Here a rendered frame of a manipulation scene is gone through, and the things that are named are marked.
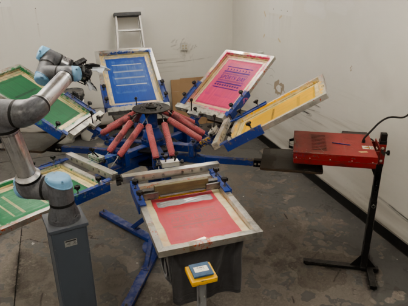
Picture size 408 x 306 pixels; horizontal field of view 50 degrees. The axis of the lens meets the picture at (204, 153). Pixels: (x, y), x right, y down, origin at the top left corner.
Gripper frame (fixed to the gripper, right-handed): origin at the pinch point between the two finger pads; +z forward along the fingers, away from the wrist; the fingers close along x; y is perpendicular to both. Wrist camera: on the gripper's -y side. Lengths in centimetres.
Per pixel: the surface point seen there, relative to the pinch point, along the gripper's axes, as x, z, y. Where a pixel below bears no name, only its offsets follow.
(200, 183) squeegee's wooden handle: -32, 85, 11
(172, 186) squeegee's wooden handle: -41, 69, 13
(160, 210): -49, 63, 29
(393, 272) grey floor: -28, 276, 34
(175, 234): -38, 63, 55
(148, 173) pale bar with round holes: -55, 61, -7
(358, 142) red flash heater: 34, 191, -20
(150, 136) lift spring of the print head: -53, 65, -46
